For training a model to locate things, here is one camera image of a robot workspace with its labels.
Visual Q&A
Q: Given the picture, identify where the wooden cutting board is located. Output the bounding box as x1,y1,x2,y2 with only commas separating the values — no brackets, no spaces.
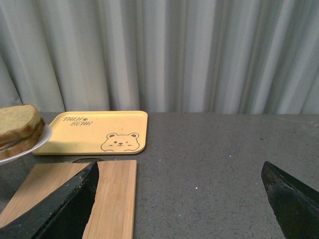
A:
0,160,137,239

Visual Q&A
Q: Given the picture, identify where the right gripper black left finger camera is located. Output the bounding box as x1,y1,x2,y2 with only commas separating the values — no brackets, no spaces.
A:
0,162,99,239

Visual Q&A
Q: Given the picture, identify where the white round plate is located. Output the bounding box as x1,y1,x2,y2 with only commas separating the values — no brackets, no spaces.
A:
0,124,52,165

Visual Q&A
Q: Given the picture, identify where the bread slice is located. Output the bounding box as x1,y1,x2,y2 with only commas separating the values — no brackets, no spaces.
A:
0,124,44,160
0,104,41,146

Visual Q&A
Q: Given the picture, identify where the yellow bear tray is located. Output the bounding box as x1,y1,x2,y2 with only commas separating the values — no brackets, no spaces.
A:
33,111,148,155

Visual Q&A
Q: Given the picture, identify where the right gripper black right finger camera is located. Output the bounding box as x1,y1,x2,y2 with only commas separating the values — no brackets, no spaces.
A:
261,161,319,239

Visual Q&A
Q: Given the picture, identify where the grey pleated curtain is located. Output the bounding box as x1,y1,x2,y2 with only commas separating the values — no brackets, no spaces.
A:
0,0,319,114

